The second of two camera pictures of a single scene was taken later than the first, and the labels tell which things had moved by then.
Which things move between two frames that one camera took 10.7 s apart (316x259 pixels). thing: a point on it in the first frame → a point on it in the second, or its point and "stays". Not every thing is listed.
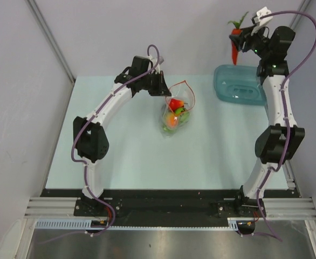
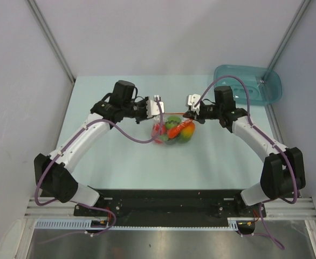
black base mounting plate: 169,204 stays
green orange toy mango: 172,120 → 186,133
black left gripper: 162,89 → 144,116
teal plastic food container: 238,83 stays
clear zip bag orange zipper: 179,101 → 177,128
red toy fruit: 179,110 → 156,128
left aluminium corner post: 49,35 stays
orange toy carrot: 237,31 → 173,132
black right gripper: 240,40 → 192,115
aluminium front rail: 301,208 stays
